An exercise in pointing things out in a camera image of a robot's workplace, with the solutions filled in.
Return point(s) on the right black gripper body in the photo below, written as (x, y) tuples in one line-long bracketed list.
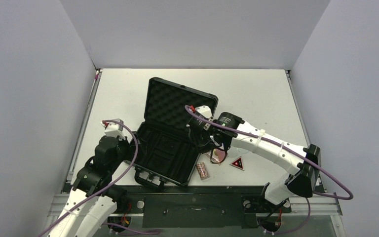
[(204, 135)]

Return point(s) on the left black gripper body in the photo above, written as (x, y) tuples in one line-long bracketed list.
[(127, 151)]

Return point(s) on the red playing card box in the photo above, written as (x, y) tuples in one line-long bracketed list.
[(216, 156)]

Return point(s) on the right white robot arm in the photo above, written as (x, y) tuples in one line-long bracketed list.
[(230, 131)]

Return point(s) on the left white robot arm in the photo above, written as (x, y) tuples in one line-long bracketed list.
[(92, 199)]

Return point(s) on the clear round disc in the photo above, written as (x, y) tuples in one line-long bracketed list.
[(235, 152)]

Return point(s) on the poker chip roll left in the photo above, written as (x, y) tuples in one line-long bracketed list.
[(202, 171)]

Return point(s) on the red black triangular card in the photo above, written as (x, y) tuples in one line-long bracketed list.
[(238, 163)]

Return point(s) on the black foam-lined carrying case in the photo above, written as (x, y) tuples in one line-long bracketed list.
[(166, 153)]

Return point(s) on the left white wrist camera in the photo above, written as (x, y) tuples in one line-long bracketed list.
[(114, 129)]

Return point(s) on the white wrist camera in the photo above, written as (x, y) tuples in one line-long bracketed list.
[(204, 112), (114, 129)]

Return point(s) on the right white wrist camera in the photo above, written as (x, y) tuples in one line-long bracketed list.
[(204, 112)]

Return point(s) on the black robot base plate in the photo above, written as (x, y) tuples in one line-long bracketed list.
[(211, 207)]

